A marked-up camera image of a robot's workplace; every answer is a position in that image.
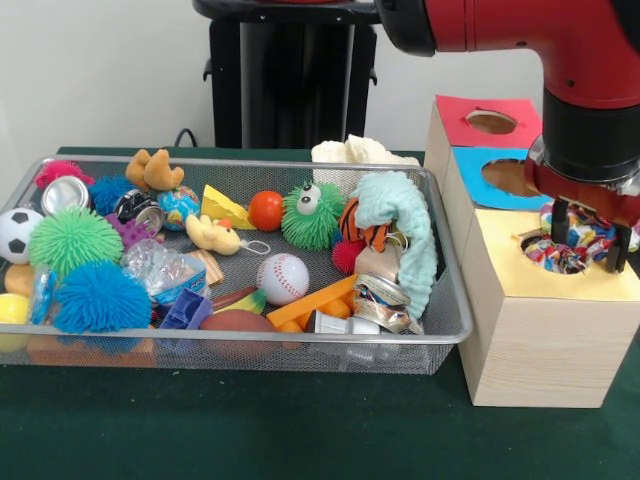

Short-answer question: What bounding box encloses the green googly-eyed spiky ball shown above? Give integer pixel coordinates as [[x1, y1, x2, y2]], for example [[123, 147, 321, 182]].
[[280, 182, 347, 251]]

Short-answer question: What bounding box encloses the orange plastic comb block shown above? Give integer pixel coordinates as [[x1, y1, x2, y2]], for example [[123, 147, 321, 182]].
[[266, 273, 359, 334]]

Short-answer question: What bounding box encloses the large green spiky ball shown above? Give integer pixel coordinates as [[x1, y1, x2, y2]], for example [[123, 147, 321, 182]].
[[28, 207, 125, 281]]

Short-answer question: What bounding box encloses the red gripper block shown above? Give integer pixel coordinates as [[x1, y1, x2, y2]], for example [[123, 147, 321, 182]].
[[523, 159, 640, 274]]

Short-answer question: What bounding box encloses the brown teddy bear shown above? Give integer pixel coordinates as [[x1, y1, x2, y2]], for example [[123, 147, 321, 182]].
[[124, 148, 185, 194]]

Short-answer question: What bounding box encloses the dark green tablecloth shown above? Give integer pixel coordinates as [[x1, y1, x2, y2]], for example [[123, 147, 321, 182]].
[[0, 145, 640, 480]]

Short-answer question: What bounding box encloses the yellow cheese wedge toy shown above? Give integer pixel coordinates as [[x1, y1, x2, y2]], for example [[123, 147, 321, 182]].
[[200, 183, 258, 231]]

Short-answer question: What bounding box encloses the shallow metal mesh bin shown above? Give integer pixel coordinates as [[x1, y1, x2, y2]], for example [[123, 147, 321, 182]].
[[0, 154, 474, 375]]

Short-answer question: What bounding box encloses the white baseball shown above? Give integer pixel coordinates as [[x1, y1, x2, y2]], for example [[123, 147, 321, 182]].
[[256, 253, 311, 307]]

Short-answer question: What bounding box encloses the large blue spiky ball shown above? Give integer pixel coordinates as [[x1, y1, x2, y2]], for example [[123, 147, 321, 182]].
[[52, 260, 154, 335]]

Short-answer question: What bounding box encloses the light blue waffle cloth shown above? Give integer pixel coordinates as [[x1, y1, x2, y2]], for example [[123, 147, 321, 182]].
[[349, 171, 439, 321]]

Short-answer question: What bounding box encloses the cream waffle cloth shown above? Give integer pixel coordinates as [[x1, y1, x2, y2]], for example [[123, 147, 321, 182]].
[[311, 133, 421, 166]]

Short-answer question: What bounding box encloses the yellow duck plush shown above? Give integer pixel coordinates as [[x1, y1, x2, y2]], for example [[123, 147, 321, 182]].
[[184, 213, 244, 257]]

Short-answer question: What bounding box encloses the wooden box with three holes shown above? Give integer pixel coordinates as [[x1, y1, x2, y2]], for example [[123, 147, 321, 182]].
[[423, 94, 640, 409]]

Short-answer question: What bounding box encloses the small soccer ball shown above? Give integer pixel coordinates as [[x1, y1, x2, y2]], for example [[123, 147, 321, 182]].
[[0, 207, 45, 265]]

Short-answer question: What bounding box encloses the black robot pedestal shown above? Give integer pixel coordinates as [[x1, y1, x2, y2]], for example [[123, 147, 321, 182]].
[[192, 0, 389, 150]]

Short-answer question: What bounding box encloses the colourful patterned cloth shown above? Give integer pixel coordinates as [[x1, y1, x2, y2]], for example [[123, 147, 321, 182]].
[[520, 202, 621, 275]]

